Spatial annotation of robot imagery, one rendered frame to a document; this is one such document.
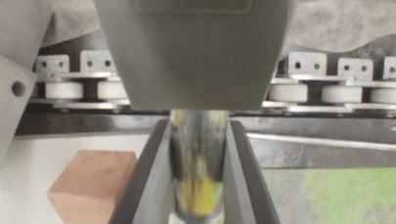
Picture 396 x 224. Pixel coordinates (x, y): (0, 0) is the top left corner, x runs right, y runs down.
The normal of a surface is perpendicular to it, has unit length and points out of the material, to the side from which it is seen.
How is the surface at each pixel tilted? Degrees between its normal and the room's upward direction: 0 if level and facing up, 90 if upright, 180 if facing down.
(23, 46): 90
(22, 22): 90
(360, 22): 44
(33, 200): 0
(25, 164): 0
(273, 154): 0
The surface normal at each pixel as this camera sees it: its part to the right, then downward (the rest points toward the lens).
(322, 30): -0.07, 0.40
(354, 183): -0.02, 0.09
